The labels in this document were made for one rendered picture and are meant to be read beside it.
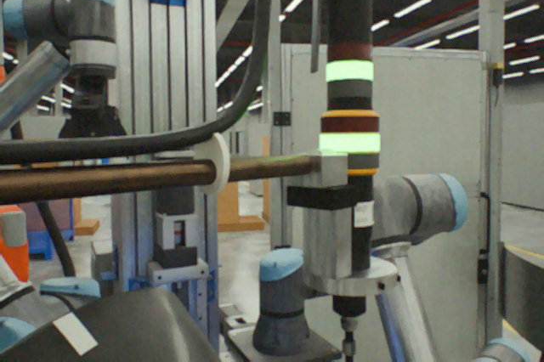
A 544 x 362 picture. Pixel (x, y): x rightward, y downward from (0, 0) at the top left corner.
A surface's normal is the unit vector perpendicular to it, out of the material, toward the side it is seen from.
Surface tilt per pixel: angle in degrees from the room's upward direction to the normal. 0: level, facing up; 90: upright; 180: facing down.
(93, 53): 90
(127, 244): 90
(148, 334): 37
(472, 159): 90
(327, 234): 90
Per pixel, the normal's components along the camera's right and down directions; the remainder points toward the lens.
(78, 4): -0.20, 0.05
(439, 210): 0.42, 0.08
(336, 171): 0.73, 0.03
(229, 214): 0.22, 0.05
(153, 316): 0.52, -0.80
